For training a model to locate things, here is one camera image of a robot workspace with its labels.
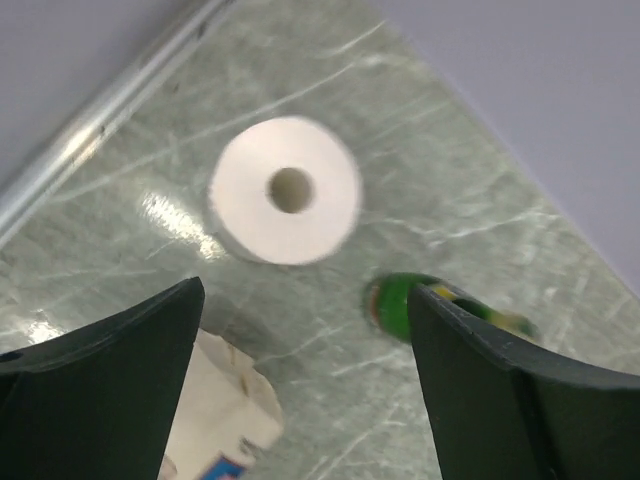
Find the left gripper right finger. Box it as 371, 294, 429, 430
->
408, 286, 639, 479

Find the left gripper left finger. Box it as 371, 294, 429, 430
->
1, 278, 205, 479

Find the white paper towel roll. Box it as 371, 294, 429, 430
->
208, 116, 363, 266

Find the printed wrapped paper roll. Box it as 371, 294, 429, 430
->
158, 330, 284, 479

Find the green glass bottle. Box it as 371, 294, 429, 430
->
364, 272, 539, 343

